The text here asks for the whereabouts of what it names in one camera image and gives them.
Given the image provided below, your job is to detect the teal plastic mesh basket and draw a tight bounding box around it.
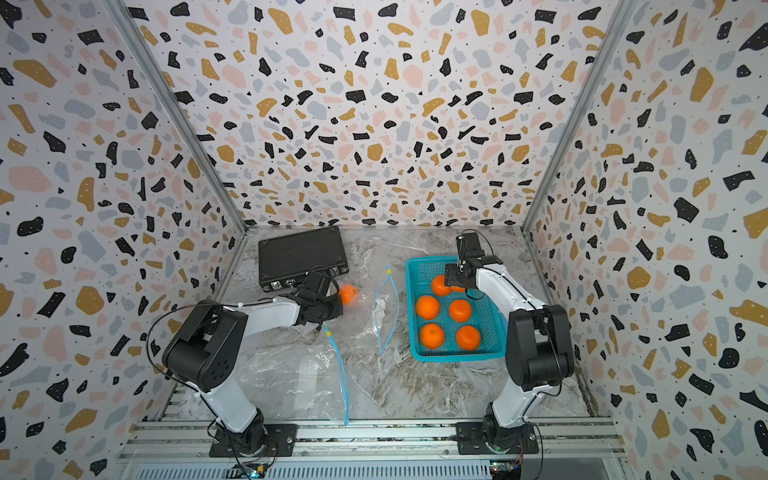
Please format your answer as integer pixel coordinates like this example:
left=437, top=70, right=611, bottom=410
left=405, top=256, right=506, bottom=362

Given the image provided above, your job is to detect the black ribbed metal briefcase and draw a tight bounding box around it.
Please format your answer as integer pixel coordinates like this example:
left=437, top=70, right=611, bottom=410
left=257, top=226, right=349, bottom=292

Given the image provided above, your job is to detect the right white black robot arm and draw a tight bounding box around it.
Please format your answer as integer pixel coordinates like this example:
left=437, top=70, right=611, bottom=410
left=445, top=230, right=575, bottom=452

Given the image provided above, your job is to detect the aluminium front rail frame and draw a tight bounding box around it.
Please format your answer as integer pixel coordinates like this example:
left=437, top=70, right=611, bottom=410
left=114, top=417, right=633, bottom=479

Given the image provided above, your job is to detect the orange fruit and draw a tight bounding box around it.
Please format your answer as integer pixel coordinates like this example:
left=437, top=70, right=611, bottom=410
left=339, top=284, right=359, bottom=305
left=449, top=299, right=473, bottom=323
left=456, top=325, right=482, bottom=352
left=431, top=275, right=452, bottom=297
left=415, top=295, right=440, bottom=321
left=419, top=323, right=445, bottom=350

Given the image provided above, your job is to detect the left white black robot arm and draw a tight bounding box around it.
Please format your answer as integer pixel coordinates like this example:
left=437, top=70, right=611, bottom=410
left=162, top=271, right=343, bottom=459

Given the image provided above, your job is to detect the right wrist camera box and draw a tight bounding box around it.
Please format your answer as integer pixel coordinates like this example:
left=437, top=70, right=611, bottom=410
left=456, top=231, right=485, bottom=262

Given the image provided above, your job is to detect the clear zip-top plastic bag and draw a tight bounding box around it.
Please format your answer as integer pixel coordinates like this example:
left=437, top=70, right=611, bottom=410
left=234, top=326, right=351, bottom=425

